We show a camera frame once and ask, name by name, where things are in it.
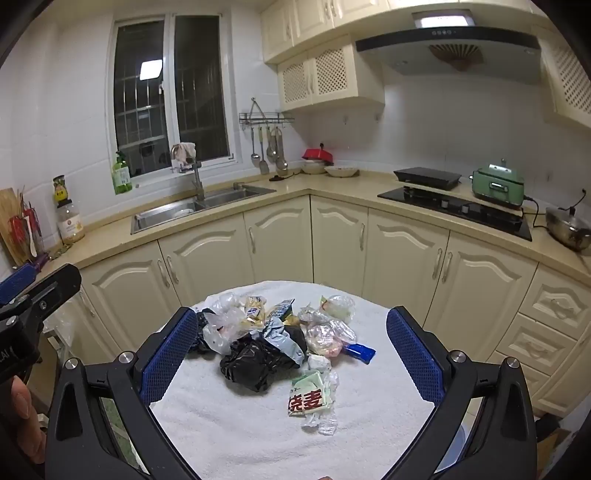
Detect wooden cutting board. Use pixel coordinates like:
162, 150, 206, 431
0, 187, 33, 268

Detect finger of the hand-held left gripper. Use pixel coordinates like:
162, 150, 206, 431
0, 264, 38, 305
0, 264, 83, 324

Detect wire utensil rack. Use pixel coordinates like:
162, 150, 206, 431
239, 98, 295, 126

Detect cream solid upper cabinet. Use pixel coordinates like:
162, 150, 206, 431
260, 0, 416, 64

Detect green electric cooker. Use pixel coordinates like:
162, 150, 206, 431
471, 159, 526, 208

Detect kitchen window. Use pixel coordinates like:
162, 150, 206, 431
108, 13, 238, 178

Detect steel wok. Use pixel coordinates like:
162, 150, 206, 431
546, 206, 591, 252

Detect steel sink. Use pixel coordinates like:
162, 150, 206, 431
130, 184, 277, 235

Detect cream lattice upper cabinet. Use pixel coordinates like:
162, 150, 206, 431
277, 44, 386, 112
531, 28, 591, 130

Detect pale green printed packet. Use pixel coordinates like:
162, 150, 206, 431
287, 370, 334, 417

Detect green dish soap bottle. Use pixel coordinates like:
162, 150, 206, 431
112, 151, 134, 195

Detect black plastic bag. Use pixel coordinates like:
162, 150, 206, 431
219, 337, 287, 393

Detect clear plastic bag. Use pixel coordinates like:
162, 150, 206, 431
298, 305, 331, 326
210, 292, 243, 315

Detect red lidded bowl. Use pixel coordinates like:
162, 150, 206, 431
302, 144, 334, 166

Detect crumpled clear plastic wrap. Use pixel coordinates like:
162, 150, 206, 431
302, 371, 340, 437

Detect steel faucet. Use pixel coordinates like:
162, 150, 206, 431
173, 154, 206, 208

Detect white translucent plastic bag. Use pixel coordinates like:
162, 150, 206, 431
203, 309, 252, 355

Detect pale rag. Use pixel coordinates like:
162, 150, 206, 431
171, 142, 197, 167

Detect white towel covered table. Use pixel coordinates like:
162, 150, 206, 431
150, 279, 437, 480

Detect cream base cabinets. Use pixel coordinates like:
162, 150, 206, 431
44, 194, 591, 418

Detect glass jar with black lid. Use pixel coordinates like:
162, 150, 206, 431
56, 198, 86, 244

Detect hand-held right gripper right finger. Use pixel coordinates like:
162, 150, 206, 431
385, 305, 539, 480

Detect clear bag with pale contents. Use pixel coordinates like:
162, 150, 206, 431
321, 294, 357, 323

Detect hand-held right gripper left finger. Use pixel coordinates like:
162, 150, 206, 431
46, 307, 199, 480

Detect grey foil snack bag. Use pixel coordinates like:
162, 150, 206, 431
263, 318, 308, 365

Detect person's left hand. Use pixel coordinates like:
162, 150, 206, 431
0, 375, 47, 466

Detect black gas stove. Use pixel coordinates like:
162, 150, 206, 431
378, 185, 533, 241

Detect sauce bottle with yellow label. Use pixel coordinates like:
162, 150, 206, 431
52, 174, 70, 206

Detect range hood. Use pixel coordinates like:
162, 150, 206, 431
355, 10, 542, 85

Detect kitchen utensil holder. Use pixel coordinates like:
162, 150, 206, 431
11, 187, 49, 266

